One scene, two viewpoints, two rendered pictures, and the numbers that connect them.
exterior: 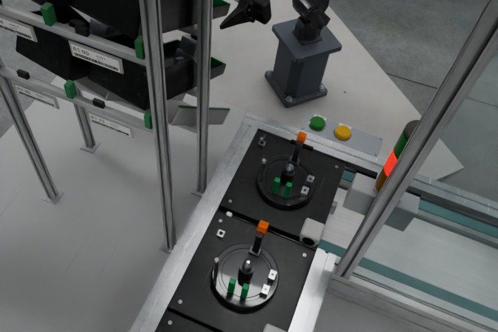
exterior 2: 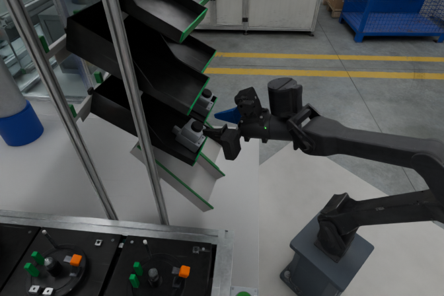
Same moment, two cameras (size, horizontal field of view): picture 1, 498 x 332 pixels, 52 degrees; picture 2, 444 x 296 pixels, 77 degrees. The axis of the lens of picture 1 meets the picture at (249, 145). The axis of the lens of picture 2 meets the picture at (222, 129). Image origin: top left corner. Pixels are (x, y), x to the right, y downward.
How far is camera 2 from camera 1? 0.91 m
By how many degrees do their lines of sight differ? 53
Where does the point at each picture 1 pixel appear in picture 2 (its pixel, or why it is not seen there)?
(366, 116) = not seen: outside the picture
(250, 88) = (285, 237)
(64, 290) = (84, 182)
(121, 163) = not seen: hidden behind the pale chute
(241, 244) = (84, 259)
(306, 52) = (304, 250)
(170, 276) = (70, 222)
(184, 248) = (92, 225)
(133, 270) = (97, 211)
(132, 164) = not seen: hidden behind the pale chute
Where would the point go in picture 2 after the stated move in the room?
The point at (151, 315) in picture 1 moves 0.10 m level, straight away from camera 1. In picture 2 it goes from (41, 221) to (76, 205)
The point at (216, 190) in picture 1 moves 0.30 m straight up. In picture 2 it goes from (145, 230) to (121, 160)
